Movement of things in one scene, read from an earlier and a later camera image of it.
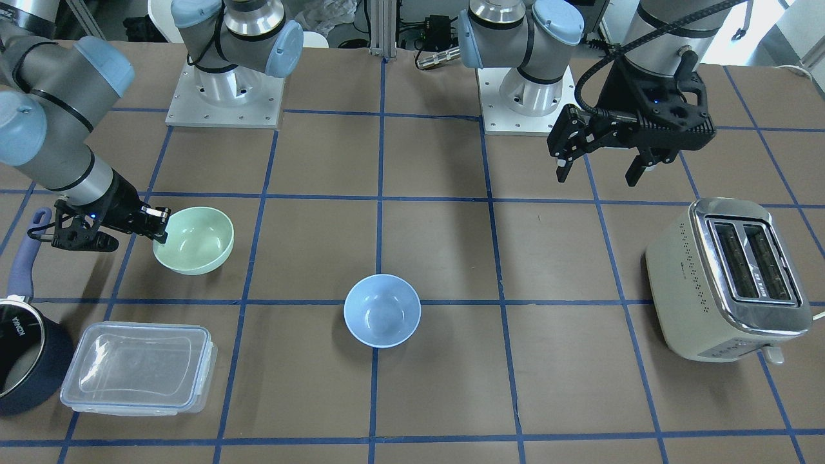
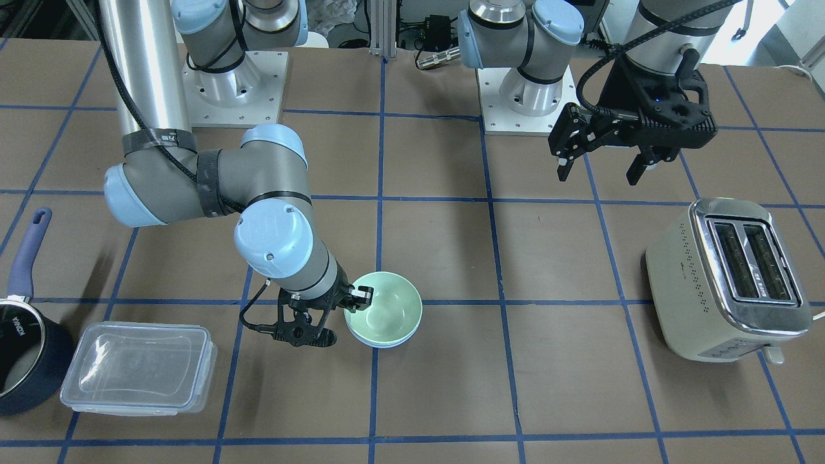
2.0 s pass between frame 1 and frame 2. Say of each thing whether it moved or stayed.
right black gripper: moved
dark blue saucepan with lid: stayed
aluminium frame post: stayed
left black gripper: stayed
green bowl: moved
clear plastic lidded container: stayed
